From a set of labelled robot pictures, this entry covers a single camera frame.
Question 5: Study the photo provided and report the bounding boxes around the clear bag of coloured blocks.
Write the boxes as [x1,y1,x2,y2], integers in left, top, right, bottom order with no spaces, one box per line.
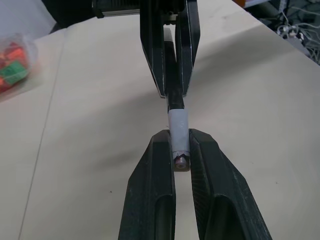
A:
[0,33,39,101]

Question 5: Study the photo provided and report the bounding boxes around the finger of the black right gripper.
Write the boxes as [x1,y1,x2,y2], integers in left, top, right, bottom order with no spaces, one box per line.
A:
[174,0,202,98]
[139,0,168,99]

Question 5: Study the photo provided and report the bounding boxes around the black marker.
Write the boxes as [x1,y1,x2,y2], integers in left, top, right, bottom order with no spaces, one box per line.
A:
[163,27,186,111]

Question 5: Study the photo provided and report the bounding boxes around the tangle of grey cables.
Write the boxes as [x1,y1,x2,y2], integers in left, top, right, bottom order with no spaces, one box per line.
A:
[271,0,320,65]

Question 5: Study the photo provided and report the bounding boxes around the grey translucent marker cap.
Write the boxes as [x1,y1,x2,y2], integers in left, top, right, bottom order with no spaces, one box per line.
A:
[167,107,192,174]

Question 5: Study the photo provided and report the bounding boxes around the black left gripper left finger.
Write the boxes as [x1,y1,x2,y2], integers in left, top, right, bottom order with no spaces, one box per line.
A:
[117,129,177,240]

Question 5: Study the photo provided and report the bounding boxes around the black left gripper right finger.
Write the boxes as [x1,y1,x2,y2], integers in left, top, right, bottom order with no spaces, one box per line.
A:
[188,128,274,240]

